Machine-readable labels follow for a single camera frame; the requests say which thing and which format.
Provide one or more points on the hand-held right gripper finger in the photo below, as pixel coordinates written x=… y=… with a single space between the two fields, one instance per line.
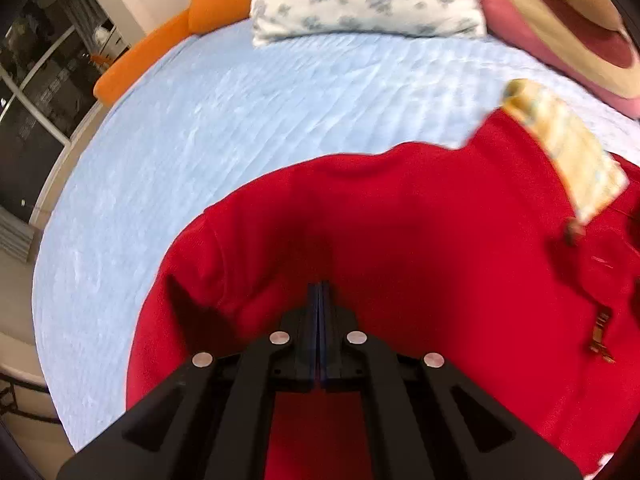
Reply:
x=325 y=340
x=314 y=340

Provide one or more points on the red hooded sweatshirt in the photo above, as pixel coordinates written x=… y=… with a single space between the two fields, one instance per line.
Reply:
x=425 y=220

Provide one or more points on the light blue ribbed blanket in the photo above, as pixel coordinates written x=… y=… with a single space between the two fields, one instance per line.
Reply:
x=200 y=135

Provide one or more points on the grey pleated curtain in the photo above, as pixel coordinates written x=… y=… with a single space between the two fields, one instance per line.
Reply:
x=15 y=235

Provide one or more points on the orange chair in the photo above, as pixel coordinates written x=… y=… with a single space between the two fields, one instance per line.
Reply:
x=100 y=58

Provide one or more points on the pink plush cushion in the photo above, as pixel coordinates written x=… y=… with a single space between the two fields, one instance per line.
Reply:
x=500 y=5

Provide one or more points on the orange upholstered bed frame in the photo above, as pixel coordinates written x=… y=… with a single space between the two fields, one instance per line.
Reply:
x=150 y=55

